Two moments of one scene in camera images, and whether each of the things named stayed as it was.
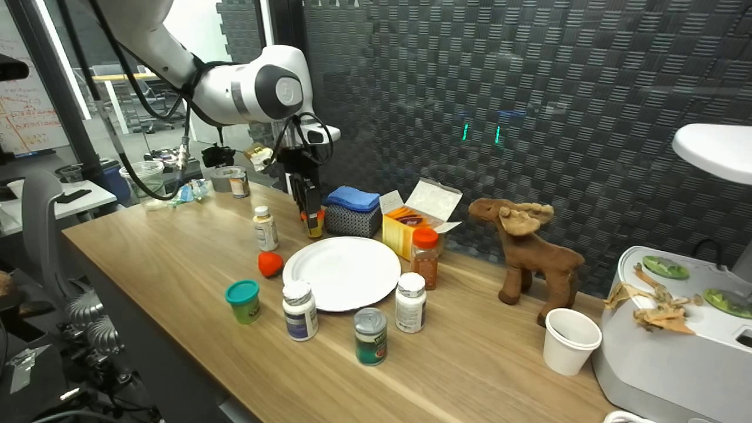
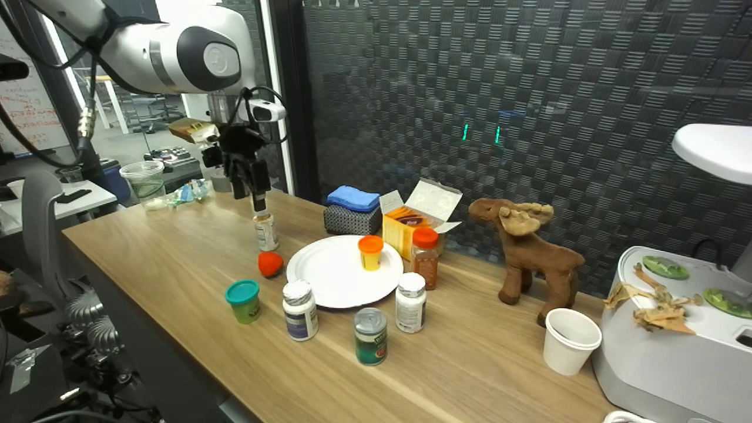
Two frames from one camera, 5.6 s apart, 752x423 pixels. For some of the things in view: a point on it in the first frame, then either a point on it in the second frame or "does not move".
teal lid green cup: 244,295 does not move
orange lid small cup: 313,227 → 373,252
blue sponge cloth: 360,201 does not move
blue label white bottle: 299,308 does not move
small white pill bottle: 265,229 does not move
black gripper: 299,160 → 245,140
